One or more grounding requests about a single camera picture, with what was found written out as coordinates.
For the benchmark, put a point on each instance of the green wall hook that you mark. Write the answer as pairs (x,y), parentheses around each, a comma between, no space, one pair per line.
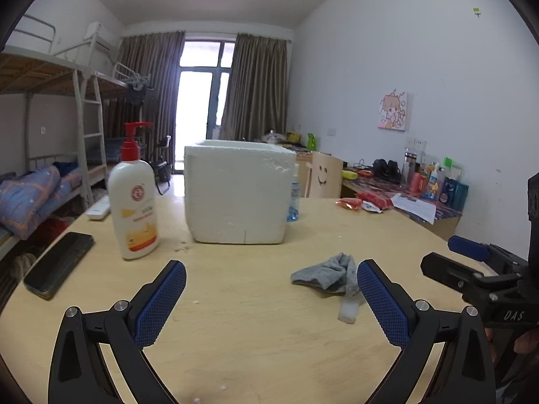
(476,10)

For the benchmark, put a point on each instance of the white metal bunk bed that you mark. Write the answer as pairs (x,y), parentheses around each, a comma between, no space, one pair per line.
(122,78)
(38,67)

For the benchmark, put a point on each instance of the white remote control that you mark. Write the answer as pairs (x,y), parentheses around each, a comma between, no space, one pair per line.
(99,209)

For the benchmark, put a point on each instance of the blue checked bedding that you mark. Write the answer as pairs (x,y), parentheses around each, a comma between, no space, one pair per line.
(110,151)

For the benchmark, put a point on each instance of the black folding chair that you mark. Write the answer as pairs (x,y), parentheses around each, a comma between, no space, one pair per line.
(162,168)

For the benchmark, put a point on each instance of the yellow toy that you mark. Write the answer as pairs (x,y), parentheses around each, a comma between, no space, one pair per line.
(349,174)

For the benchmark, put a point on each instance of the row of toiletry bottles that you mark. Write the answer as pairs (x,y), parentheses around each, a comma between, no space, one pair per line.
(438,185)

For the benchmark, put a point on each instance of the red plastic bag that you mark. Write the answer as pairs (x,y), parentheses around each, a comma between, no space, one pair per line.
(50,229)

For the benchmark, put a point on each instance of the white air conditioner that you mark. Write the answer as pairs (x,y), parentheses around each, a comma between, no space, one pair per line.
(101,38)

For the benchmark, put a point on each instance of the blue plaid quilt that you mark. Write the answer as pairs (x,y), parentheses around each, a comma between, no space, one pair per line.
(29,197)

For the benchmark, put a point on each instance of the cartoon wall poster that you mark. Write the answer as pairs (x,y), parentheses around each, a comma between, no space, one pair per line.
(393,109)

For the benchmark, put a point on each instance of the white lotion bottle red pump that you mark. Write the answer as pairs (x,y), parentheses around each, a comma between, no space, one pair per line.
(132,202)

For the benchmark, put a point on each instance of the black flat case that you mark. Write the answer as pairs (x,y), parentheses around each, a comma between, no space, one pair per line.
(59,265)

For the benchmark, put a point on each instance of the person's right hand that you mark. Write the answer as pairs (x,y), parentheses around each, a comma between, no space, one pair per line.
(528,343)

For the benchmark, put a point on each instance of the glass balcony door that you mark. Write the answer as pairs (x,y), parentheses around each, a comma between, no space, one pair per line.
(202,101)

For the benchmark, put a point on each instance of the brown curtain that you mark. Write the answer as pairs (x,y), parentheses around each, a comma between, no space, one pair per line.
(156,71)
(257,88)

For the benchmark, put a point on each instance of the grey sock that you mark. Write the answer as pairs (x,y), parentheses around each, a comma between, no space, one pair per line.
(324,273)

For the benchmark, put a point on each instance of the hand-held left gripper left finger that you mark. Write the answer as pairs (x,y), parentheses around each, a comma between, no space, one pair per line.
(162,303)

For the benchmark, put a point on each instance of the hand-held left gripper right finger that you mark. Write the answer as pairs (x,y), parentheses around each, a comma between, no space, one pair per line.
(383,303)

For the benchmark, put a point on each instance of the dark hanging garment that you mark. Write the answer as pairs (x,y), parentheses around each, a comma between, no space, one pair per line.
(135,94)

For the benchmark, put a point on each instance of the wooden chair with smiley face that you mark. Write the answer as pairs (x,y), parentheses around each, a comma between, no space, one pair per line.
(324,174)

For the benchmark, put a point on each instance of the patterned desk cloth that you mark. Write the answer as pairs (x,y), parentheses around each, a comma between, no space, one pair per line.
(379,185)

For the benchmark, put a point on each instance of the white paper sheet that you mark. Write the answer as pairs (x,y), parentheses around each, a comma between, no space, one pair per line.
(414,208)

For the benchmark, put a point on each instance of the white and red snack packet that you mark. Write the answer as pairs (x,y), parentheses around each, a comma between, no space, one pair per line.
(372,208)

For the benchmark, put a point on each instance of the beige cloth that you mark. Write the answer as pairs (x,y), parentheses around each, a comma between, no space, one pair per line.
(23,265)

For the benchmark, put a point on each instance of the clear water bottle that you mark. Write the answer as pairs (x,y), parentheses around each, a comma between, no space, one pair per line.
(293,202)

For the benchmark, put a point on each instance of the white wall sockets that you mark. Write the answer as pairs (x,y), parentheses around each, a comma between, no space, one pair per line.
(416,144)

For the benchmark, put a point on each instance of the clear plastic piece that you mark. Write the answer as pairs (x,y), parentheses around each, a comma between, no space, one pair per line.
(349,308)

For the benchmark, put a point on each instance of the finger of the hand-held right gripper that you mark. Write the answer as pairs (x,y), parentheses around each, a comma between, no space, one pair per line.
(446,273)
(469,247)

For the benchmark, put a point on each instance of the wooden desk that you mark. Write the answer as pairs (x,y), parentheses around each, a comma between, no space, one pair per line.
(301,155)

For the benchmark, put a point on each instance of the white foam box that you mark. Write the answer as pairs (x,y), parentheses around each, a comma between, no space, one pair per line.
(236,193)

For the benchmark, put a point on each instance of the black headphones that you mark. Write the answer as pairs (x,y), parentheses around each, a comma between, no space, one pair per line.
(385,169)

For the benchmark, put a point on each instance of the white metal bed ladder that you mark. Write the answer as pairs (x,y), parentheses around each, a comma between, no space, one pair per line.
(90,134)

